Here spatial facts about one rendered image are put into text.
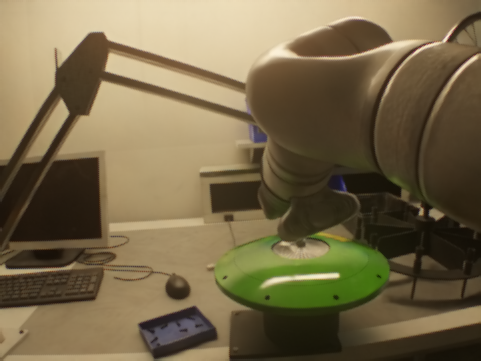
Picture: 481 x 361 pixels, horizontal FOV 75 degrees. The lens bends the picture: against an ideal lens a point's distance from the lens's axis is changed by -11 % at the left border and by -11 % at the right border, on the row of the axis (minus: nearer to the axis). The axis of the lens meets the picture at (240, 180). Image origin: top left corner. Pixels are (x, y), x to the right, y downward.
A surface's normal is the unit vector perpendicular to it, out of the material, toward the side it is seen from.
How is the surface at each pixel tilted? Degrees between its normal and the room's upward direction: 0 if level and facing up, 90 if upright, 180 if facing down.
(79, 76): 90
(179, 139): 90
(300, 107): 108
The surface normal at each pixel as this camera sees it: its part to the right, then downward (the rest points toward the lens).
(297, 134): -0.68, 0.67
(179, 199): 0.06, 0.18
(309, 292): -0.07, -0.82
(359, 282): 0.17, -0.85
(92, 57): 0.30, 0.15
